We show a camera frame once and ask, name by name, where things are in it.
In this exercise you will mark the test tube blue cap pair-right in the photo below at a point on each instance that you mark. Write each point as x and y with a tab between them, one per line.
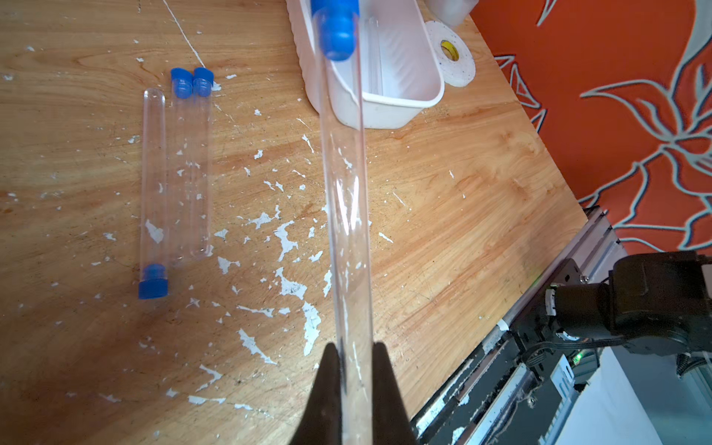
200	158

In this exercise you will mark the test tube blue cap pair-left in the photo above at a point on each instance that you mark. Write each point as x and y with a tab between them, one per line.
181	200

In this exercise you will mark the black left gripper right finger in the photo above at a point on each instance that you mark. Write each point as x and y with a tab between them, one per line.
391	424

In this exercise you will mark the clear test tube blue cap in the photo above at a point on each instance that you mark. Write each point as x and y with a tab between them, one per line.
373	64

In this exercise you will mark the white flat tape disc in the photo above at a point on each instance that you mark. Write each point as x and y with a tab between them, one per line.
455	60

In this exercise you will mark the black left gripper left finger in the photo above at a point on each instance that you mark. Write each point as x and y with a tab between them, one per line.
321	420

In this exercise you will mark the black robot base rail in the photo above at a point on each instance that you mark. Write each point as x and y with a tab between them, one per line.
493	398

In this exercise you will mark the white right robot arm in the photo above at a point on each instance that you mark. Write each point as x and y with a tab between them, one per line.
650	319

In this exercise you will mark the white plastic tray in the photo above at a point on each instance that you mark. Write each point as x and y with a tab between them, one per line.
411	77

